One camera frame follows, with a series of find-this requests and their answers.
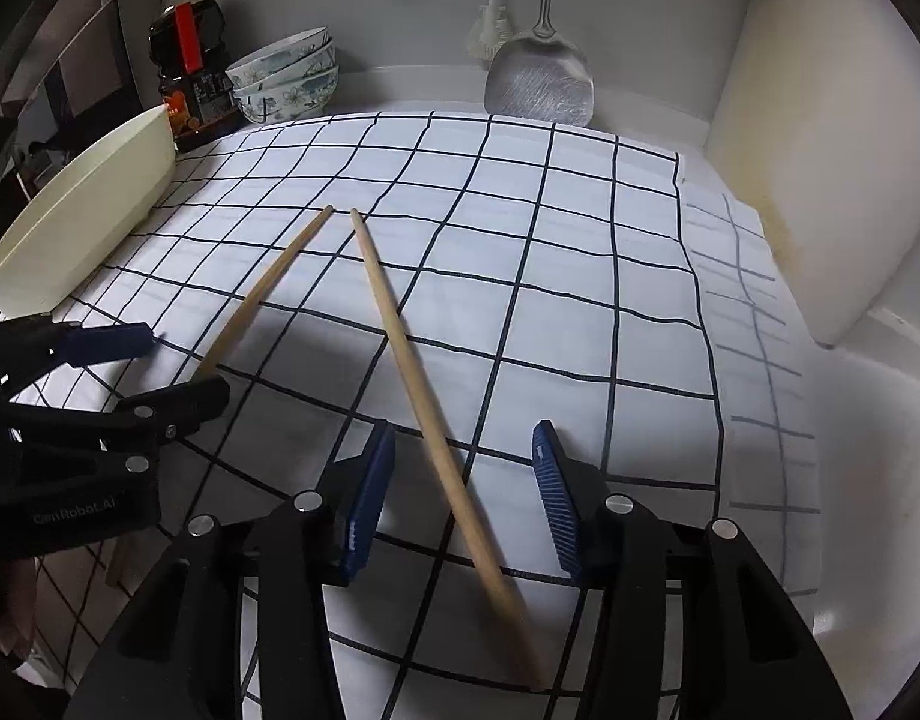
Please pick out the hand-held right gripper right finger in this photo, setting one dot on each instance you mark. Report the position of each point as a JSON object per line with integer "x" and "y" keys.
{"x": 553, "y": 502}

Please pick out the person's left hand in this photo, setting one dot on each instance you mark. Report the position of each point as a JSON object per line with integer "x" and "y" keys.
{"x": 6, "y": 600}

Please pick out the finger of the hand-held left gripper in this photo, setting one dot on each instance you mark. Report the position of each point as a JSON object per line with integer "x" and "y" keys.
{"x": 182, "y": 405}
{"x": 114, "y": 341}

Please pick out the metal cooking spatula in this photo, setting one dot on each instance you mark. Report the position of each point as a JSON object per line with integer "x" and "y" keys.
{"x": 538, "y": 82}

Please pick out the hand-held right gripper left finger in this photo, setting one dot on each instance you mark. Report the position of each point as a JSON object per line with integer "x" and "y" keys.
{"x": 370, "y": 495}

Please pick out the white round tray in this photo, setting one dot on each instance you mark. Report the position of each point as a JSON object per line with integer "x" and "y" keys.
{"x": 77, "y": 225}

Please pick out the single wooden chopstick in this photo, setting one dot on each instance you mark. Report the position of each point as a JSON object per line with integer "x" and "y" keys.
{"x": 265, "y": 277}
{"x": 430, "y": 420}

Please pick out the white checked cloth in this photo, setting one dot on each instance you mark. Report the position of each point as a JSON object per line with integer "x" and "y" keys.
{"x": 565, "y": 277}

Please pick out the white dish brush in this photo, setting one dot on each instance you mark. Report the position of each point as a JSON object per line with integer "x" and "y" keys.
{"x": 490, "y": 37}

